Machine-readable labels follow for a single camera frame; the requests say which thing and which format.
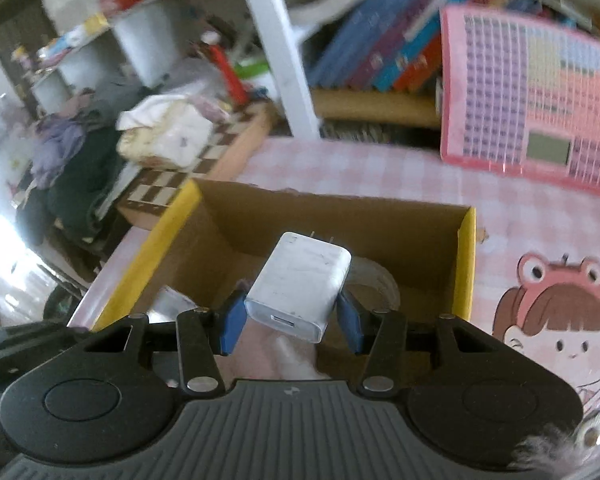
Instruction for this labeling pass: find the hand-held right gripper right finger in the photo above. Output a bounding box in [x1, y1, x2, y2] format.
[336, 291, 508, 395]

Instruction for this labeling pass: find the black waste bin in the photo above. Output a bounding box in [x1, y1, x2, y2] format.
[42, 285, 88, 323]

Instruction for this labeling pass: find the floral tissue pack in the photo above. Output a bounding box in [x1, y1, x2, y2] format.
[116, 94, 216, 171]

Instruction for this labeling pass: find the white bookshelf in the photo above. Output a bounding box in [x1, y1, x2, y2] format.
[30, 0, 600, 141]

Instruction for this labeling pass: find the red toy pen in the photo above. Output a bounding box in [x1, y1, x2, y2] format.
[202, 32, 248, 106]

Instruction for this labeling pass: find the yellow cardboard box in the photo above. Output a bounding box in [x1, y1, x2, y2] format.
[91, 178, 477, 341]

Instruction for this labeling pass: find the clear plastic bag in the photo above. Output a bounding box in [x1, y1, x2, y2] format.
[175, 57, 236, 121]

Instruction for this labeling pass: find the grey furry plush toy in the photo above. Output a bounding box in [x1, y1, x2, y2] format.
[510, 405, 600, 480]

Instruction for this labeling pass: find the white charger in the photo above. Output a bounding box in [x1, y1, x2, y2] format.
[243, 231, 352, 344]

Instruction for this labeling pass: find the white green jar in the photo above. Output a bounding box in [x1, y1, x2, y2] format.
[237, 57, 271, 91]

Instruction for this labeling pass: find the row of blue books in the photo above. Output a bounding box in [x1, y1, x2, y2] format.
[307, 0, 481, 93]

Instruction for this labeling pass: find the pink learning tablet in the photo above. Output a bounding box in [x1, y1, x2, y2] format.
[439, 4, 600, 200]

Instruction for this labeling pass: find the grey tape roll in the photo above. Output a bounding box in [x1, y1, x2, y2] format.
[347, 257, 401, 311]

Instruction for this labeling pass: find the pile of clothes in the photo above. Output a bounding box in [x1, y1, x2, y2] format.
[15, 90, 131, 246]

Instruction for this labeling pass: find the wooden chessboard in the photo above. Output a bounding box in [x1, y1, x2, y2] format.
[117, 105, 276, 231]

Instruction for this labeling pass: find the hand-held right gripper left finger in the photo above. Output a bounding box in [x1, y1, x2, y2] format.
[82, 290, 248, 395]

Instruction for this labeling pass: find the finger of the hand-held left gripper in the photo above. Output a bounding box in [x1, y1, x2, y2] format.
[0, 324, 90, 361]

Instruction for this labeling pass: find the pink plush toy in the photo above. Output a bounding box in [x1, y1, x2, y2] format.
[212, 317, 366, 383]

